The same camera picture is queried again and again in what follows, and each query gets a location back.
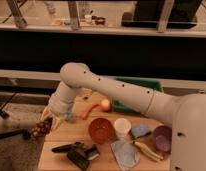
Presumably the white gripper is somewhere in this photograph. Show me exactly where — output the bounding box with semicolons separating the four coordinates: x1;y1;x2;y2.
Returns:
40;95;72;131

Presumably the bunch of dark grapes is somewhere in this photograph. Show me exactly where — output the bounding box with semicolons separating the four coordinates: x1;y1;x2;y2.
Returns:
30;118;52;140

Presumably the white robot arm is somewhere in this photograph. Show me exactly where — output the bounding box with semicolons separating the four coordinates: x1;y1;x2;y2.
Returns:
42;63;206;171

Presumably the red bowl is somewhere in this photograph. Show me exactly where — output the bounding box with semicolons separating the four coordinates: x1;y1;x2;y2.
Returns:
88;118;115;144

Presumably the purple bowl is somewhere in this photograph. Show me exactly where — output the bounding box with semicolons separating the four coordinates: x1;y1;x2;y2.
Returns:
152;125;172;153

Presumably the orange carrot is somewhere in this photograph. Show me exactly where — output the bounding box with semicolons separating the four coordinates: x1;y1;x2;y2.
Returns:
80;104;98;120

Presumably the wooden table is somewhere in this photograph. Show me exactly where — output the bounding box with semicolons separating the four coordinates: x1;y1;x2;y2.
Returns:
38;89;170;171

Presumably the black remote control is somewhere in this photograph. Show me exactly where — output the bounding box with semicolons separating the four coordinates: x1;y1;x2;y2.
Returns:
67;149;90;171

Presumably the black office chair base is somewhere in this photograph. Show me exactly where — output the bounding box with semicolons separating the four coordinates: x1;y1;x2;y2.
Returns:
0;92;33;141

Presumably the small black brush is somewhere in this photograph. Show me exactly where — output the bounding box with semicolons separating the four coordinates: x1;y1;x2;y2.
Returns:
85;145;100;161

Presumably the peach fruit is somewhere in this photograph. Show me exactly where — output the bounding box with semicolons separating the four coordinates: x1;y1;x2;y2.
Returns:
100;99;111;112

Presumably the green plastic tray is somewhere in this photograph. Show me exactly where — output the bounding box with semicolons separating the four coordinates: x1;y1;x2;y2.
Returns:
112;77;163;114

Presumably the white paper cup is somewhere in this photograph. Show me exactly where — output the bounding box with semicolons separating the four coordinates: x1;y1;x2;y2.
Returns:
114;118;131;138

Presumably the light blue cloth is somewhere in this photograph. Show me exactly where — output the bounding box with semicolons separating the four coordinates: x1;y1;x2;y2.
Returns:
111;140;140;171

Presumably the blue sponge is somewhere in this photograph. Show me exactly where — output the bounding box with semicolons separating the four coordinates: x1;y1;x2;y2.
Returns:
131;124;151;139

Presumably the black handled tool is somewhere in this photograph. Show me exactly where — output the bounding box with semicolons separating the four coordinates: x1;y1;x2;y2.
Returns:
52;142;84;153

